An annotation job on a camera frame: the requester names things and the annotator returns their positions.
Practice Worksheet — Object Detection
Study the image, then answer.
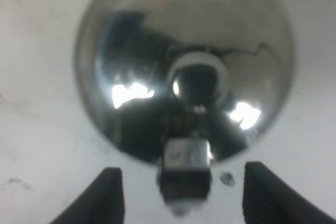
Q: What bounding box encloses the stainless steel teapot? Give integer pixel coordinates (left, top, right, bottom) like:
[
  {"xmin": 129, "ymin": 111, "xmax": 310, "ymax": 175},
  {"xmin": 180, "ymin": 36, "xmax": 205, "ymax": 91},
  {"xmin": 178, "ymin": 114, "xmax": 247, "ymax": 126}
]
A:
[{"xmin": 74, "ymin": 0, "xmax": 295, "ymax": 217}]

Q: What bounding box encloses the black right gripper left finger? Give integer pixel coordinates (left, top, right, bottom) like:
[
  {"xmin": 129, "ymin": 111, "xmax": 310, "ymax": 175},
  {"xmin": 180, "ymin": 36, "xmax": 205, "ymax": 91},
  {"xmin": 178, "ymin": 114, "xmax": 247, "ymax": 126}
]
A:
[{"xmin": 52, "ymin": 167, "xmax": 125, "ymax": 224}]

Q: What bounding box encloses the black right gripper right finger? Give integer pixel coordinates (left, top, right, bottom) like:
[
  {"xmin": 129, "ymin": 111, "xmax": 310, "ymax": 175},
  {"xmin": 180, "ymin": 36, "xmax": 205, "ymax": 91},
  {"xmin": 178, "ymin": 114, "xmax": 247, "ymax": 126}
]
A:
[{"xmin": 242, "ymin": 162, "xmax": 335, "ymax": 223}]

